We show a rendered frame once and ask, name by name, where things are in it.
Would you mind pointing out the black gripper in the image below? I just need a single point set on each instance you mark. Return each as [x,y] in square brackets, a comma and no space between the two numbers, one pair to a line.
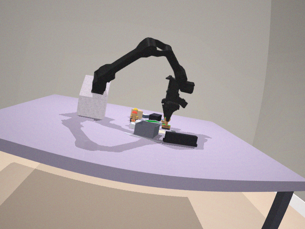
[170,105]

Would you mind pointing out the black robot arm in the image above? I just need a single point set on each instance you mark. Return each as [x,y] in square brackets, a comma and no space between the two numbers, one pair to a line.
[146,48]

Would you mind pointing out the tan cardboard box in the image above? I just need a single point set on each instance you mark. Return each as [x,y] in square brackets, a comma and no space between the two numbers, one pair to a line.
[139,114]

